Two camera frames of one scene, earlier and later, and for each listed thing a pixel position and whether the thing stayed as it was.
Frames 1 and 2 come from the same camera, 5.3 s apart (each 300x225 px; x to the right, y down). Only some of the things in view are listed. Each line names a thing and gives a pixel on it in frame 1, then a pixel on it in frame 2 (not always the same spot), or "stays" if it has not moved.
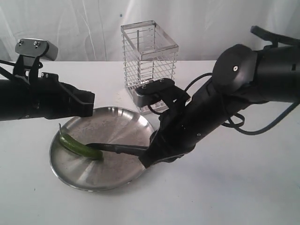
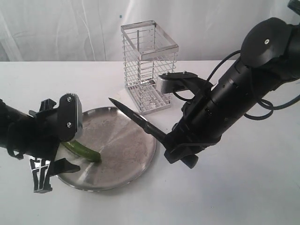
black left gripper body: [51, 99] -> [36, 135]
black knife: [120, 148] -> [159, 133]
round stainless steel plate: [111, 125] stays
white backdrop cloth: [90, 30] stays
